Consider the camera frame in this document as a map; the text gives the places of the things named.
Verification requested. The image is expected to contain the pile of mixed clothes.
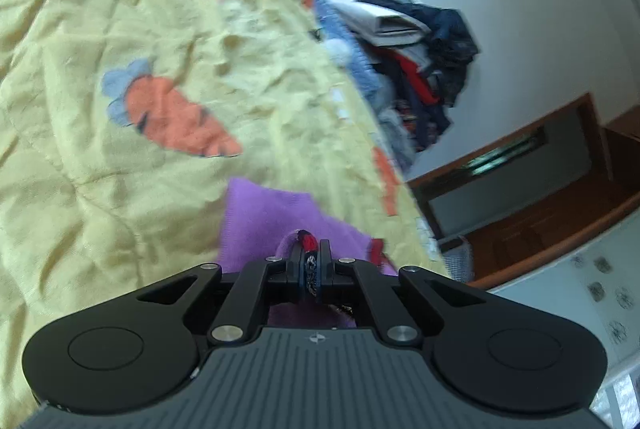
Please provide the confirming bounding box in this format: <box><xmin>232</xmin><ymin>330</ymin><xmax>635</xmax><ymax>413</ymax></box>
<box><xmin>320</xmin><ymin>0</ymin><xmax>482</xmax><ymax>176</ymax></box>

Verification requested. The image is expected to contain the purple sweater with red collar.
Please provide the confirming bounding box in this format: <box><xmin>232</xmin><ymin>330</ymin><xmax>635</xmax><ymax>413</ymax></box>
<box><xmin>217</xmin><ymin>178</ymin><xmax>402</xmax><ymax>331</ymax></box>

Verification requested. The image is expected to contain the wooden door frame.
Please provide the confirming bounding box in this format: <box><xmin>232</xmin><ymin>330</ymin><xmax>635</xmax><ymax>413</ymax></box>
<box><xmin>407</xmin><ymin>92</ymin><xmax>640</xmax><ymax>291</ymax></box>

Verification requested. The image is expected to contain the checked grey cloth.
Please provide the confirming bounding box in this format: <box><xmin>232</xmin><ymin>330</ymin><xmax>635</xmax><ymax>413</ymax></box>
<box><xmin>440</xmin><ymin>236</ymin><xmax>477</xmax><ymax>283</ymax></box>

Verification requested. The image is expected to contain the yellow carrot print blanket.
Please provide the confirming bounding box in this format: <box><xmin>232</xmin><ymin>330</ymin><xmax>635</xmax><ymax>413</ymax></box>
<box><xmin>0</xmin><ymin>0</ymin><xmax>452</xmax><ymax>429</ymax></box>

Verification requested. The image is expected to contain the white ball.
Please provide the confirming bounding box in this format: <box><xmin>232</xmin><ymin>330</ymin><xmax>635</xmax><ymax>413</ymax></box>
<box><xmin>325</xmin><ymin>40</ymin><xmax>354</xmax><ymax>66</ymax></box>

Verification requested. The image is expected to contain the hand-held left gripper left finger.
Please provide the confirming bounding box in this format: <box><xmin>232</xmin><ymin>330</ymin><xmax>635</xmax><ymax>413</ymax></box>
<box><xmin>136</xmin><ymin>245</ymin><xmax>307</xmax><ymax>346</ymax></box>

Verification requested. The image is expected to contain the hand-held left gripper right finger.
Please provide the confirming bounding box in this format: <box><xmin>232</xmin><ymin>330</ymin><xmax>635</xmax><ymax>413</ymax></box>
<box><xmin>317</xmin><ymin>240</ymin><xmax>496</xmax><ymax>347</ymax></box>

